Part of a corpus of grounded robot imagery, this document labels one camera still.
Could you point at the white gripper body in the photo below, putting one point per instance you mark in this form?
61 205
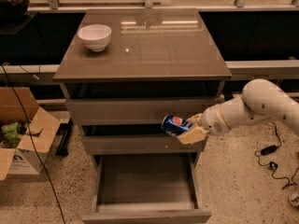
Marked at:
212 119

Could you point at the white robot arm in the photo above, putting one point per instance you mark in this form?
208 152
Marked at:
261 101

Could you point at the grey top drawer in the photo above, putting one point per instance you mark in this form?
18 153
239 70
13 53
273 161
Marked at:
133 111

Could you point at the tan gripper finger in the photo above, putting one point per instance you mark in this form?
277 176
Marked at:
193 135
196 119

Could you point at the green bag in box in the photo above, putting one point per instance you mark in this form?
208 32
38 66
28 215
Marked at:
11 135

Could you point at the grey middle drawer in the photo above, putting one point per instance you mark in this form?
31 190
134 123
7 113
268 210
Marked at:
137 144

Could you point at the black table leg right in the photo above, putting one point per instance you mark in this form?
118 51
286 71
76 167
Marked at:
229 89

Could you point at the grey open bottom drawer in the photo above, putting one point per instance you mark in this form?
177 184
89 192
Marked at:
146 189

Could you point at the black object on shelf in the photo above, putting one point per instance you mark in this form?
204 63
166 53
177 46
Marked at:
13 8

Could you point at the white ceramic bowl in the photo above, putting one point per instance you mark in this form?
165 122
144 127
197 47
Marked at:
95 37

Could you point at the blue pepsi can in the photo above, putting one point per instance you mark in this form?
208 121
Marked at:
175 126

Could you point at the grey drawer cabinet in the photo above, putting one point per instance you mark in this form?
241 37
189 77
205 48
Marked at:
154 53

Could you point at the black table leg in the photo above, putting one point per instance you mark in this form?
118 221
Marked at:
64 131
229 89

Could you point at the open cardboard box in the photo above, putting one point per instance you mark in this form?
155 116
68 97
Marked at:
39 130

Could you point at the black table leg left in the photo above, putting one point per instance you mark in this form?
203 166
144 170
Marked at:
64 131

